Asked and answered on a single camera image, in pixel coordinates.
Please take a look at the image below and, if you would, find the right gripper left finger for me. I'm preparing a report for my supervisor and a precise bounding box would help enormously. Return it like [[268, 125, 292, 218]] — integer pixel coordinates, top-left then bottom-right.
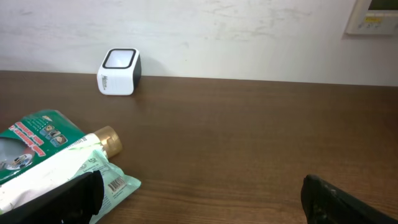
[[1, 170, 104, 224]]

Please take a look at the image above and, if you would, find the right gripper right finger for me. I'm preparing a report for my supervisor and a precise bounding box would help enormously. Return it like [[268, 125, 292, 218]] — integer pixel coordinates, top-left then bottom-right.
[[300, 175, 397, 224]]

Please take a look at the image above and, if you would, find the white tube gold cap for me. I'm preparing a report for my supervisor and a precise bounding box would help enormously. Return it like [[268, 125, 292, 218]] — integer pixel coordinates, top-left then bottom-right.
[[1, 126, 123, 214]]

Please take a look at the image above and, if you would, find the light green wipes packet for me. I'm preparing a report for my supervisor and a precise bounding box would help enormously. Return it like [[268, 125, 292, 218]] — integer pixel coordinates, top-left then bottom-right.
[[74, 149, 141, 224]]

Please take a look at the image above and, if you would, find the green 3M gloves packet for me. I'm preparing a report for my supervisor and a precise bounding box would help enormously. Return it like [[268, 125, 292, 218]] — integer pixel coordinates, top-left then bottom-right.
[[1, 110, 85, 184]]

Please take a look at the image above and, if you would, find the wall control panel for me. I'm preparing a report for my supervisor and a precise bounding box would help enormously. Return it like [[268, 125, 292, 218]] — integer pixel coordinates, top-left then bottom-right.
[[345, 0, 397, 35]]

